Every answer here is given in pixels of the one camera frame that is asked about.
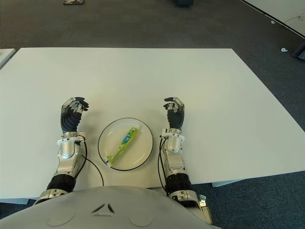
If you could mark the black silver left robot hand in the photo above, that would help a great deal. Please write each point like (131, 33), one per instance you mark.
(70, 119)

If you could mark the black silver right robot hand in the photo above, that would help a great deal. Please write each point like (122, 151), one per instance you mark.
(176, 118)

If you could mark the green white toothpaste tube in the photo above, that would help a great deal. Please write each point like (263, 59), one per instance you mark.
(125, 142)

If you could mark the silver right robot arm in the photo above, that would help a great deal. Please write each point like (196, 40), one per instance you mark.
(175, 164)

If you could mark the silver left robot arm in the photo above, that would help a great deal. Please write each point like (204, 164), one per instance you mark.
(68, 164)

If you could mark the white plate with black rim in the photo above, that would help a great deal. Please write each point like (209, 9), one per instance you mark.
(140, 148)

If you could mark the grey robot torso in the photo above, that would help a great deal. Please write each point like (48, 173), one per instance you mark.
(107, 214)

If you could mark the dark blue floor object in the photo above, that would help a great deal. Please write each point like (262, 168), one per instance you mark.
(183, 3)

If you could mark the red black floor object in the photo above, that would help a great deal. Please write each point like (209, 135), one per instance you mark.
(74, 2)

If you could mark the dark grey floor object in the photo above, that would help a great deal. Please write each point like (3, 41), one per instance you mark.
(300, 51)

